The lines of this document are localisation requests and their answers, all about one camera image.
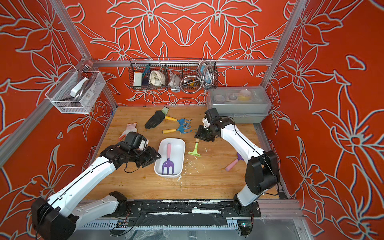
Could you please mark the white device in side basket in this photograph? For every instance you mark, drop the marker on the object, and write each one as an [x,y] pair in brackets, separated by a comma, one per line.
[77,88]

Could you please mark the purple fork pink handle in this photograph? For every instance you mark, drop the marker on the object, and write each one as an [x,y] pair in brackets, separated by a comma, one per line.
[168,166]

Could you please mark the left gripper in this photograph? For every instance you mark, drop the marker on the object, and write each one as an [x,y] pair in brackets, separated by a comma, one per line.
[151,157]

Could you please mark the blue rake yellow handle middle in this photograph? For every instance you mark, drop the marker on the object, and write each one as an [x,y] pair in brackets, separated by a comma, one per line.
[181,129]

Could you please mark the black work glove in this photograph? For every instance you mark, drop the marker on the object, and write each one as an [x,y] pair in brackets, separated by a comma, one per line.
[157,118]

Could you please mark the white cloth in basket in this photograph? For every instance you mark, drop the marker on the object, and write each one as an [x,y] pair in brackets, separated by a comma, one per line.
[157,79]

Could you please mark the black wire wall basket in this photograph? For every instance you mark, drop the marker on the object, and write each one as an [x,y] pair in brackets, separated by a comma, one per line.
[182,75]

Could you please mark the blue rake yellow handle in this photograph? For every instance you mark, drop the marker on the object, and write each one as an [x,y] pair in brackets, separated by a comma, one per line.
[181,129]
[182,122]

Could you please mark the red white work glove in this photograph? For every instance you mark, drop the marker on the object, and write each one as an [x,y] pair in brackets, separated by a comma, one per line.
[129,128]

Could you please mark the green rake wooden handle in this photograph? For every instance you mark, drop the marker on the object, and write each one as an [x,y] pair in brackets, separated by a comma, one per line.
[195,151]

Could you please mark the purple rake pink handle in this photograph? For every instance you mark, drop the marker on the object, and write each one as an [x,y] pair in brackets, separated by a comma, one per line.
[233,163]

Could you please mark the white oval storage tray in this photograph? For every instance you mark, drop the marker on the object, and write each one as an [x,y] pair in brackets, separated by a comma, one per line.
[177,157]

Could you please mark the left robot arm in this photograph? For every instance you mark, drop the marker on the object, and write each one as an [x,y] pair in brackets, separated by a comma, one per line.
[58,216]

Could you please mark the blue rake yellow handle rear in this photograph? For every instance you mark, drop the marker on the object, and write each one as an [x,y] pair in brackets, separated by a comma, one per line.
[182,122]

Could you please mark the grey plastic tool box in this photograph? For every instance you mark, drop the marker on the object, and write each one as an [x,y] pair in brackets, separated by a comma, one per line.
[246,105]

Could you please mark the white box in basket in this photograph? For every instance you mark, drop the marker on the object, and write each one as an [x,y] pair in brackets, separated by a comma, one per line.
[137,82]

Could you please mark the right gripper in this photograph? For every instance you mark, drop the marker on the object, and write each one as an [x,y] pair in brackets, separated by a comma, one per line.
[200,136]

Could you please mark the white wire side basket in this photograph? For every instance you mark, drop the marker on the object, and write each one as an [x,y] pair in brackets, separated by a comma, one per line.
[59,93]

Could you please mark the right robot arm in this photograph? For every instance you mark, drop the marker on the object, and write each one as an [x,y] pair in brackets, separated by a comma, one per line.
[262,172]

